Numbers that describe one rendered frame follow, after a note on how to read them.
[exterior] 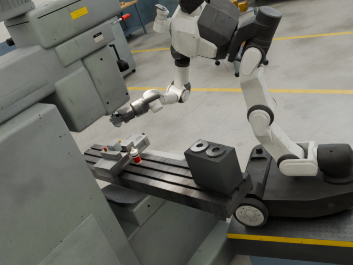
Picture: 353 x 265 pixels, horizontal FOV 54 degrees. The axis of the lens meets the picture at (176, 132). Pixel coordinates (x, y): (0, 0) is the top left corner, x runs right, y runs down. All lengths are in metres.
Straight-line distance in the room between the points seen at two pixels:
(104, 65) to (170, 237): 1.08
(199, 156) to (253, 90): 0.50
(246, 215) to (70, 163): 1.09
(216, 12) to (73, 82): 0.75
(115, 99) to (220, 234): 1.20
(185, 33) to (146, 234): 1.09
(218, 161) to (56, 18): 0.91
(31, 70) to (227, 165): 0.91
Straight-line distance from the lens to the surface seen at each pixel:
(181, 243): 2.28
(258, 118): 1.90
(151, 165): 2.01
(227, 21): 1.79
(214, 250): 2.40
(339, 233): 2.10
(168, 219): 2.12
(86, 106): 1.67
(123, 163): 2.09
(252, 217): 2.14
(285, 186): 2.13
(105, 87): 1.76
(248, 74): 1.80
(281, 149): 2.05
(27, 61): 1.54
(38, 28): 1.56
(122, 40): 6.76
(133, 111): 1.92
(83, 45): 1.67
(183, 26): 1.74
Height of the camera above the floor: 1.96
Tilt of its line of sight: 28 degrees down
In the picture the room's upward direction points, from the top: 20 degrees counter-clockwise
